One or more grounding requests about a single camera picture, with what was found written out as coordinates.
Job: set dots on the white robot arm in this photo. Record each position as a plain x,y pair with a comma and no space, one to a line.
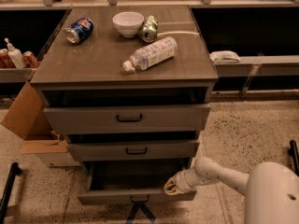
271,190

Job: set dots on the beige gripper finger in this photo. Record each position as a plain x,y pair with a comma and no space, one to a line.
171,191
170,183

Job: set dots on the grey left shelf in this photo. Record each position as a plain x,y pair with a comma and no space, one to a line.
16,75

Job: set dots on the grey shelf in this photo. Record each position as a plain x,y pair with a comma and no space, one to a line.
261,66
16,75

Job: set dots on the open cardboard box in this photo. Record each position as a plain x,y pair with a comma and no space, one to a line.
26,119

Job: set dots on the black base leg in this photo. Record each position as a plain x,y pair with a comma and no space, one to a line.
294,153
13,172

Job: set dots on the grey drawer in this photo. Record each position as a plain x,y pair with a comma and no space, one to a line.
146,150
128,119
140,181

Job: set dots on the grey right shelf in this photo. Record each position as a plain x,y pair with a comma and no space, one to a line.
261,66

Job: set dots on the white bowl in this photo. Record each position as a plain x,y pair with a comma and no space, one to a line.
128,23

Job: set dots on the red soda can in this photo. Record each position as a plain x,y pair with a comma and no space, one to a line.
31,59

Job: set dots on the grey top drawer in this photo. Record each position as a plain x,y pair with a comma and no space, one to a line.
128,119

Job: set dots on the white pump bottle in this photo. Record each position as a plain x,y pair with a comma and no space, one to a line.
15,55

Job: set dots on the green soda can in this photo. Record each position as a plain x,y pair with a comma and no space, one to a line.
148,30

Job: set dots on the grey bottom drawer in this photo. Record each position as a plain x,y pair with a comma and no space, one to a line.
140,181

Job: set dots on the grey middle drawer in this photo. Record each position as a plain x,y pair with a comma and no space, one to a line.
146,150

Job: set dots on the blue pepsi can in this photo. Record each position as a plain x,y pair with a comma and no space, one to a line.
79,30

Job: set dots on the black left base leg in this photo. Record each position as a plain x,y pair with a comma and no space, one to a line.
13,172

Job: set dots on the clear plastic water bottle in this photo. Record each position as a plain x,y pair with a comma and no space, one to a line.
152,54

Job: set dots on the folded white cloth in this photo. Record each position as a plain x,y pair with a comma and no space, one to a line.
225,56

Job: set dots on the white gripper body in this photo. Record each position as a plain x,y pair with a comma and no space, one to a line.
182,181

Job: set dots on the grey drawer cabinet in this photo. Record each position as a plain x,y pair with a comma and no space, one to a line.
91,74

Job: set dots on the red can at edge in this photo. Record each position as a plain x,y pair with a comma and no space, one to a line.
5,61

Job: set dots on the black right base leg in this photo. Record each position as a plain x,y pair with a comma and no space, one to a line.
294,153

